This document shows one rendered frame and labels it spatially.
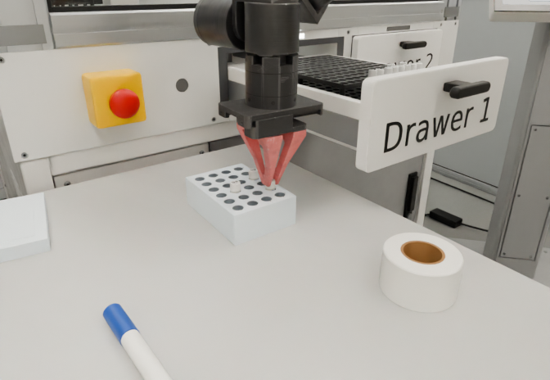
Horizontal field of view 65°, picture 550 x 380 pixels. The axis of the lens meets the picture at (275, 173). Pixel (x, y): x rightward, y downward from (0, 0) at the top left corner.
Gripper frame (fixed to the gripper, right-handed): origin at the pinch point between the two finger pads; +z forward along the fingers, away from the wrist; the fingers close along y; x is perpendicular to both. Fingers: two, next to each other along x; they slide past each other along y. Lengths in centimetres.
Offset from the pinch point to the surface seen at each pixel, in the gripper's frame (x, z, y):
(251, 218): 3.5, 2.4, 4.8
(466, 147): -85, 60, -190
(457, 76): 6.0, -10.6, -25.1
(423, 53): -27, -7, -62
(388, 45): -27, -9, -49
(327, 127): -1.9, -4.1, -10.3
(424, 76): 6.2, -11.4, -17.9
